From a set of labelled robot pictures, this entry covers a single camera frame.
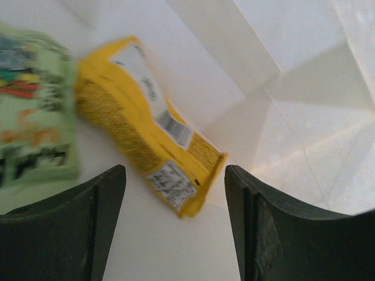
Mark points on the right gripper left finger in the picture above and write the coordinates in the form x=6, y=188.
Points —
x=67, y=236

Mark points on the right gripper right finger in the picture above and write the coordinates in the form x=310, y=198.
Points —
x=279, y=237

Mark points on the brown paper bag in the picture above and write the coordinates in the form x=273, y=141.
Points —
x=286, y=88

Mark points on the yellow snack packet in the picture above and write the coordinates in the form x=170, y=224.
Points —
x=117, y=92

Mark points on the light green snack packet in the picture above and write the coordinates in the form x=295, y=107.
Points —
x=38, y=115

